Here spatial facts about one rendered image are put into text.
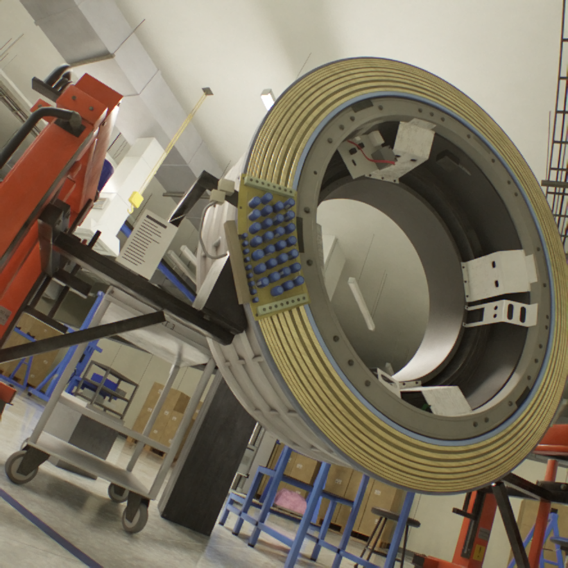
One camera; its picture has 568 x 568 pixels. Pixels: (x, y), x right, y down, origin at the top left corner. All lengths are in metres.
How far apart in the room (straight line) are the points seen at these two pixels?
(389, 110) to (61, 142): 1.05
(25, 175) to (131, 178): 4.89
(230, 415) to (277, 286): 1.28
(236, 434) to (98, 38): 4.35
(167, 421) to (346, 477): 3.92
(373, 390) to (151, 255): 0.67
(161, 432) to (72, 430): 7.78
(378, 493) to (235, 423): 6.06
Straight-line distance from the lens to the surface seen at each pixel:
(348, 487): 8.27
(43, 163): 1.05
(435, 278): 2.14
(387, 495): 8.12
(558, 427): 2.35
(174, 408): 10.06
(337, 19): 4.77
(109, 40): 5.52
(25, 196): 1.02
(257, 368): 1.29
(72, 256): 1.23
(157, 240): 1.17
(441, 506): 9.13
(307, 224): 1.24
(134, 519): 1.62
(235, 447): 2.25
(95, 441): 2.41
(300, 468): 8.54
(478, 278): 2.01
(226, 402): 2.24
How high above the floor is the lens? 0.31
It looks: 25 degrees up
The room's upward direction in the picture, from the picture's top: 24 degrees clockwise
